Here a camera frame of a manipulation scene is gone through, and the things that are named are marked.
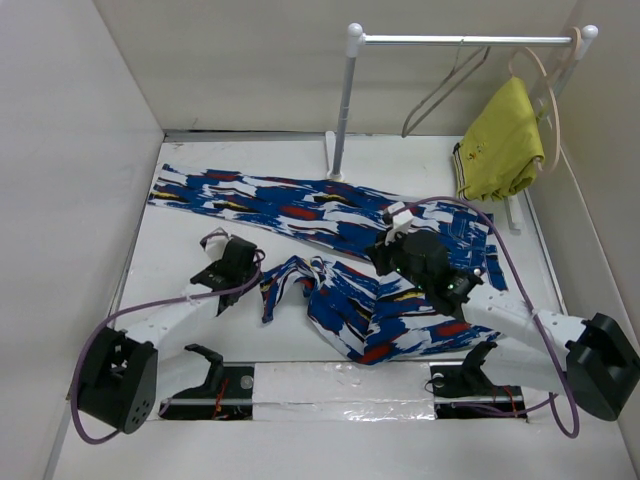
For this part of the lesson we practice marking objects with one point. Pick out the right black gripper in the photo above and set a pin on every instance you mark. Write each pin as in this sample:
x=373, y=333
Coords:
x=378, y=252

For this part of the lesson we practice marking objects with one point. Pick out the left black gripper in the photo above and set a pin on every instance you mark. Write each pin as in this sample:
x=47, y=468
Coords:
x=252, y=276

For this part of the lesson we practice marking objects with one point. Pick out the blue white red patterned trousers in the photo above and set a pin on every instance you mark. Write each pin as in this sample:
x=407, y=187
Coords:
x=366, y=317

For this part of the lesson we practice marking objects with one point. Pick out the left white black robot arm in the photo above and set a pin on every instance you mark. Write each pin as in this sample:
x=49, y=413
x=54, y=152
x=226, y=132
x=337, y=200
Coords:
x=115, y=378

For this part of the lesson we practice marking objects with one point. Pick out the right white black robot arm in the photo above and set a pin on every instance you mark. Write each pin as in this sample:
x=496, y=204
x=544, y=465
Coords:
x=591, y=361

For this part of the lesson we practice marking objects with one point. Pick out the yellow green shorts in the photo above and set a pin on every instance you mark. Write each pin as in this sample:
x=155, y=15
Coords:
x=496, y=157

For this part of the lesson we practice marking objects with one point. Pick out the white garment rack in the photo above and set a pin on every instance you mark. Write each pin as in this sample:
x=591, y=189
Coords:
x=555, y=59

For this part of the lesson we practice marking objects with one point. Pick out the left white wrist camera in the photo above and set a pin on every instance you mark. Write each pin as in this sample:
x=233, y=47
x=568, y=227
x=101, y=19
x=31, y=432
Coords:
x=214, y=243

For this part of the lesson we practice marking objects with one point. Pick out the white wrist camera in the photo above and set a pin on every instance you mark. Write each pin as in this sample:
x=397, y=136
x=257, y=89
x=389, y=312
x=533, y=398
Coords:
x=214, y=243
x=398, y=219

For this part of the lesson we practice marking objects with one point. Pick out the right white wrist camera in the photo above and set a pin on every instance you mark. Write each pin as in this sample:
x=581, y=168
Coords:
x=398, y=219

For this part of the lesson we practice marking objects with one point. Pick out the grey wire hanger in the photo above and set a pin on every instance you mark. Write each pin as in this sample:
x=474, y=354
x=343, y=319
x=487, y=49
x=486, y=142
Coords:
x=459, y=73

